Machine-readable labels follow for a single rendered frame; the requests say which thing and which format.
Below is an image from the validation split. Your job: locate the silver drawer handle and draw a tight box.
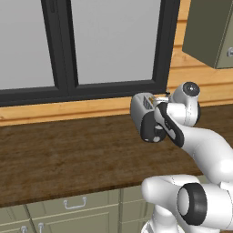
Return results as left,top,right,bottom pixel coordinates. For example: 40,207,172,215
62,197,88,211

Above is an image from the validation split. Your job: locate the silver and black toaster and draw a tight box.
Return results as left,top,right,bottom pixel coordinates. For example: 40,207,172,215
130,92,169,144

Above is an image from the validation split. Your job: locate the olive wall cupboard door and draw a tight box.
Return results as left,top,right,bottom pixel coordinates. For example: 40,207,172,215
214,16,233,70

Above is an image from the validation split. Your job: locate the black toaster lever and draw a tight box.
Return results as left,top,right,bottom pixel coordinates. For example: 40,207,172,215
154,125,165,135

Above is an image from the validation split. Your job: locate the olive wall cupboard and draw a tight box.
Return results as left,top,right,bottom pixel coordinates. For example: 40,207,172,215
181,0,233,70

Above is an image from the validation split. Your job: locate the black framed window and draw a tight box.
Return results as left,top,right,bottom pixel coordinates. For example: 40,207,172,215
0,0,182,108

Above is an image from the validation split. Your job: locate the olive base cupboard door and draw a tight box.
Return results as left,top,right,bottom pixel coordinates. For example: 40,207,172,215
31,211,120,233
0,220,32,233
120,201,157,233

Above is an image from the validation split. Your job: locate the wide olive drawer front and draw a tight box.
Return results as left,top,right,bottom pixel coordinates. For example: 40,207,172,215
25,189,121,220

